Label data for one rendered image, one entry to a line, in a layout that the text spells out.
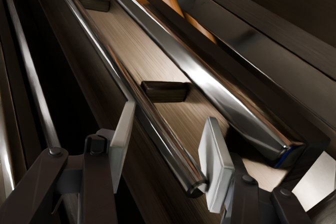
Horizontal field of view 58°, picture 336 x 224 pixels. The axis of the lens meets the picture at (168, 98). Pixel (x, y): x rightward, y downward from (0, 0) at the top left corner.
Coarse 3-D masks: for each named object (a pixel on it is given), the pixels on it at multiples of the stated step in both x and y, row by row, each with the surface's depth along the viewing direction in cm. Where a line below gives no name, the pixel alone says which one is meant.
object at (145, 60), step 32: (160, 0) 33; (64, 32) 57; (128, 32) 35; (192, 32) 27; (96, 64) 44; (128, 64) 35; (160, 64) 30; (224, 64) 23; (96, 96) 44; (192, 96) 26; (256, 96) 20; (192, 128) 26; (224, 128) 23; (128, 160) 36; (160, 160) 30; (256, 160) 20; (160, 192) 30
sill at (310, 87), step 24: (192, 0) 45; (192, 24) 44; (216, 24) 40; (240, 24) 38; (240, 48) 36; (264, 48) 34; (264, 72) 33; (288, 72) 31; (312, 72) 30; (288, 96) 30; (312, 96) 29; (312, 120) 29
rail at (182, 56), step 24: (120, 0) 32; (144, 0) 31; (144, 24) 28; (168, 24) 27; (168, 48) 25; (192, 48) 24; (192, 72) 23; (216, 72) 21; (216, 96) 20; (240, 96) 19; (240, 120) 19; (264, 120) 18; (264, 144) 17; (288, 144) 16
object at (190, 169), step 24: (72, 0) 35; (96, 0) 38; (96, 48) 28; (120, 72) 25; (144, 96) 22; (168, 96) 25; (144, 120) 21; (168, 144) 19; (168, 168) 19; (192, 168) 18; (192, 192) 17
